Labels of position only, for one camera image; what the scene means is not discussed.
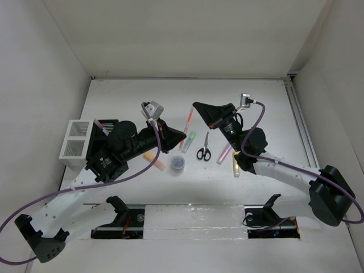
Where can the green highlighter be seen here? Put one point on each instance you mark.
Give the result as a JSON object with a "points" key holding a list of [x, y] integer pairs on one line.
{"points": [[188, 142]]}

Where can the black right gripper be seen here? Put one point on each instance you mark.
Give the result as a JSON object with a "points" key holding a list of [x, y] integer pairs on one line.
{"points": [[211, 114]]}

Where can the black desk organizer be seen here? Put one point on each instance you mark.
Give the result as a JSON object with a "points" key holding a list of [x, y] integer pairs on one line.
{"points": [[97, 138]]}

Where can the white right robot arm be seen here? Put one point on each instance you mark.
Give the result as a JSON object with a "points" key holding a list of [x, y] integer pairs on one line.
{"points": [[329, 196]]}

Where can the purple highlighter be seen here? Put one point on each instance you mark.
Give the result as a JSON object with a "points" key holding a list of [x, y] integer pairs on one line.
{"points": [[224, 154]]}

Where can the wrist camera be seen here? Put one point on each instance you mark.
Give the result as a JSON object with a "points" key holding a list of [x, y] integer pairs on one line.
{"points": [[152, 110], [245, 101]]}

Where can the black left rest bracket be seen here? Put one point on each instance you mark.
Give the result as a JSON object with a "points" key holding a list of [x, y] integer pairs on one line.
{"points": [[127, 224]]}

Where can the orange highlighter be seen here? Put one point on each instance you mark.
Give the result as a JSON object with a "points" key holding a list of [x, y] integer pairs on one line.
{"points": [[157, 163]]}

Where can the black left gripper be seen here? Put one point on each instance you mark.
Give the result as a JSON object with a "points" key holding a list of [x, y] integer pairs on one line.
{"points": [[169, 137]]}

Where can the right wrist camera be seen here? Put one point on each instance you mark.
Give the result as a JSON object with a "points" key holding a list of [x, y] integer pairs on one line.
{"points": [[245, 101]]}

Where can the yellow highlighter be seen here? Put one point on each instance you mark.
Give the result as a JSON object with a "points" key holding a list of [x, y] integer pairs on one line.
{"points": [[236, 168]]}

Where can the pink red marker pen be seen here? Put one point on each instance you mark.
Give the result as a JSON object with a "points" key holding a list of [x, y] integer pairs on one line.
{"points": [[100, 122]]}

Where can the white desk organizer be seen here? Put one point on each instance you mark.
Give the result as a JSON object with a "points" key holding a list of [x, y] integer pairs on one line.
{"points": [[75, 144]]}

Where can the black handled scissors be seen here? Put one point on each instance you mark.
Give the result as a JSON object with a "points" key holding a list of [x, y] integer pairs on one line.
{"points": [[204, 153]]}

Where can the blue ballpoint pen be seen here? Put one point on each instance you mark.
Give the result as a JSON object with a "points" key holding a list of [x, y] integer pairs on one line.
{"points": [[101, 127]]}

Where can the orange marker pen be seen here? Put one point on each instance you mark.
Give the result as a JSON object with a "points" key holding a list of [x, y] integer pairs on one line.
{"points": [[186, 126]]}

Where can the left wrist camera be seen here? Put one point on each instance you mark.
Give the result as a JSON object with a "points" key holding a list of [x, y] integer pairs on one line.
{"points": [[152, 110]]}

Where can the jar of rubber bands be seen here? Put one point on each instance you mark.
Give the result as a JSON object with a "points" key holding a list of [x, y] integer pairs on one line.
{"points": [[177, 165]]}

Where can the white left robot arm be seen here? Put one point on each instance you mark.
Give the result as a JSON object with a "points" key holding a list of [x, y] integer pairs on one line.
{"points": [[49, 230]]}

